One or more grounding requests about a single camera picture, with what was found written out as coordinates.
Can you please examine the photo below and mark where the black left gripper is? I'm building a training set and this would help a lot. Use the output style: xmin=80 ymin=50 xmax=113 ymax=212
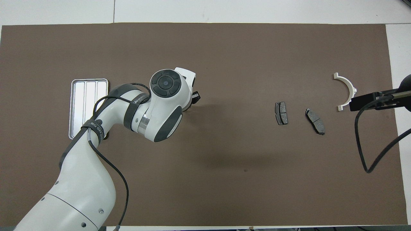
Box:
xmin=182 ymin=91 xmax=202 ymax=113

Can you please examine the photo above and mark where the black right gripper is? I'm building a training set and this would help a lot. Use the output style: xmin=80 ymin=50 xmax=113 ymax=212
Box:
xmin=349 ymin=74 xmax=411 ymax=112

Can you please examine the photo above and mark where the silver metal tray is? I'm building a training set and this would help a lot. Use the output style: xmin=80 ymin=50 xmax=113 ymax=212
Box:
xmin=68 ymin=79 xmax=109 ymax=140

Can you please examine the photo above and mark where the dark grey curved brake pad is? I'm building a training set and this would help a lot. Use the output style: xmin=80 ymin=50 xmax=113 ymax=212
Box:
xmin=305 ymin=108 xmax=326 ymax=135

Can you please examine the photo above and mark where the dark grey rectangular brake pad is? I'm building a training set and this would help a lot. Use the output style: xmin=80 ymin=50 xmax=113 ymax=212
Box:
xmin=275 ymin=102 xmax=288 ymax=125

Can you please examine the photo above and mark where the brown table mat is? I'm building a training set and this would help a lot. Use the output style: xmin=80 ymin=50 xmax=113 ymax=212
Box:
xmin=0 ymin=22 xmax=408 ymax=227

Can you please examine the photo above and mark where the white semicircular plastic bracket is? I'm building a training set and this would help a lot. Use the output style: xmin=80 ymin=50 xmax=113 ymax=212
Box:
xmin=333 ymin=73 xmax=357 ymax=112

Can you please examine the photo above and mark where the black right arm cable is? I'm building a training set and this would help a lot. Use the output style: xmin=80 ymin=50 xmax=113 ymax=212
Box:
xmin=354 ymin=106 xmax=411 ymax=174

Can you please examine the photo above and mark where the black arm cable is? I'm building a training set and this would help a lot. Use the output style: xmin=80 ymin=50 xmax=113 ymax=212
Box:
xmin=354 ymin=106 xmax=411 ymax=174
xmin=86 ymin=83 xmax=151 ymax=229

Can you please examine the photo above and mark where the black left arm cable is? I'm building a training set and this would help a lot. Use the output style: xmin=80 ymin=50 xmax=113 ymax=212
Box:
xmin=86 ymin=83 xmax=151 ymax=229

